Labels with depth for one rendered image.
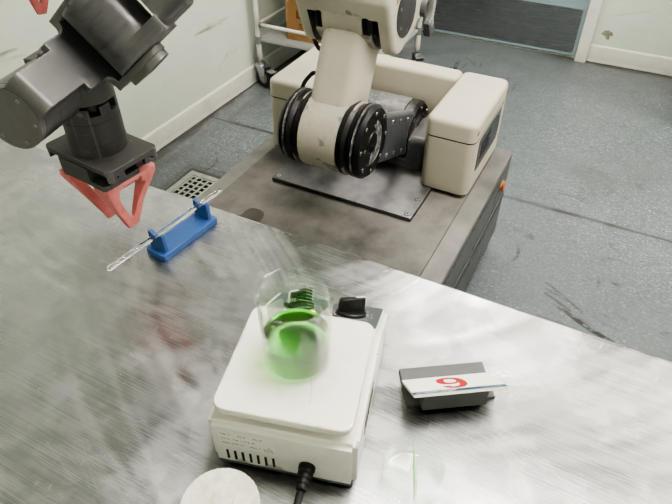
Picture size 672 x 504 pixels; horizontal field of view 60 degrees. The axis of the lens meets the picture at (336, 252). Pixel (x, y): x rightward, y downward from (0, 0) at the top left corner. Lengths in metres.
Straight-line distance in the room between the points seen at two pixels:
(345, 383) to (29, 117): 0.34
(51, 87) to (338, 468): 0.40
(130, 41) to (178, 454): 0.37
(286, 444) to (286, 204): 1.04
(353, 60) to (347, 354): 0.87
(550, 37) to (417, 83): 1.83
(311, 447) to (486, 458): 0.17
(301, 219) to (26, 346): 0.86
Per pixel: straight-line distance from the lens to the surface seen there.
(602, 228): 2.19
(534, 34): 3.47
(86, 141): 0.63
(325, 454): 0.51
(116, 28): 0.56
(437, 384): 0.59
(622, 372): 0.69
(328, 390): 0.50
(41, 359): 0.71
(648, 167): 2.61
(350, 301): 0.60
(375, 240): 1.38
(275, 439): 0.51
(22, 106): 0.55
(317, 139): 1.29
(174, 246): 0.78
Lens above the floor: 1.25
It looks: 41 degrees down
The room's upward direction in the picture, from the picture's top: straight up
